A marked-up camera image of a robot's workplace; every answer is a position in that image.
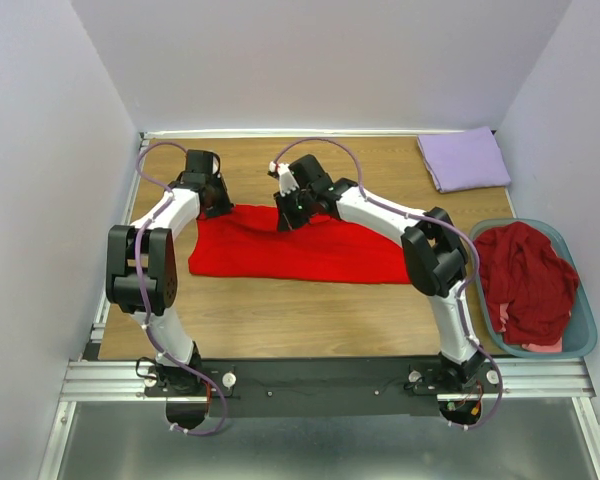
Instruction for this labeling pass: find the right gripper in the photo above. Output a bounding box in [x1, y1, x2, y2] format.
[272, 185, 315, 233]

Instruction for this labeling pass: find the bright red t shirt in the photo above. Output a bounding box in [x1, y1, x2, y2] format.
[188, 205, 410, 285]

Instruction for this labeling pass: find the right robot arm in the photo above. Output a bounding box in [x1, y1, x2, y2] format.
[268, 155, 485, 392]

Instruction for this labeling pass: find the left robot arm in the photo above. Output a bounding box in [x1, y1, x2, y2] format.
[105, 143, 233, 396]

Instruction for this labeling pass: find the folded lavender t shirt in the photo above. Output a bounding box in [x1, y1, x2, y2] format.
[417, 127, 511, 193]

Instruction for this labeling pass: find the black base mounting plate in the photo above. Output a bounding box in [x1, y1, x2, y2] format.
[135, 356, 498, 428]

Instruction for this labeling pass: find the dark red t shirt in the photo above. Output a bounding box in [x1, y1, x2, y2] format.
[474, 221, 580, 337]

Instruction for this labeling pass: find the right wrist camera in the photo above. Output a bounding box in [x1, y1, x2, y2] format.
[268, 161, 300, 197]

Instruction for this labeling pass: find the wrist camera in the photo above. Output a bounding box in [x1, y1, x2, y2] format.
[268, 161, 300, 197]
[212, 153, 221, 176]

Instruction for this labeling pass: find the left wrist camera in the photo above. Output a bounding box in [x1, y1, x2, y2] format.
[212, 153, 221, 176]

